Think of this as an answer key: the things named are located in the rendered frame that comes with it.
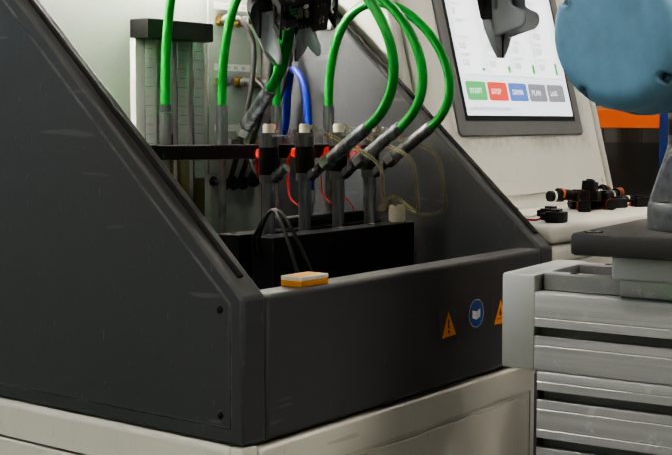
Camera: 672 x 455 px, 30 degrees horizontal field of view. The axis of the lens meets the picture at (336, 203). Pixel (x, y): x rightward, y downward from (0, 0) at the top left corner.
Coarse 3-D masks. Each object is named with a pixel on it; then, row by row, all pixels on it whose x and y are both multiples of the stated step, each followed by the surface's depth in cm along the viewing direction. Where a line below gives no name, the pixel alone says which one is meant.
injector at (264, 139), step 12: (264, 144) 172; (276, 144) 173; (264, 156) 172; (276, 156) 173; (264, 168) 173; (276, 168) 173; (288, 168) 172; (264, 180) 173; (276, 180) 173; (264, 192) 173; (264, 204) 173; (264, 228) 174
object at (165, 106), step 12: (168, 0) 182; (168, 12) 182; (168, 24) 183; (168, 36) 183; (288, 36) 152; (168, 48) 184; (288, 48) 153; (168, 60) 184; (288, 60) 154; (168, 72) 184; (276, 72) 155; (168, 84) 185; (276, 84) 156; (168, 96) 185; (168, 108) 185
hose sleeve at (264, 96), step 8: (264, 88) 157; (264, 96) 157; (272, 96) 157; (256, 104) 159; (264, 104) 158; (248, 112) 161; (256, 112) 160; (248, 120) 161; (256, 120) 161; (248, 128) 162
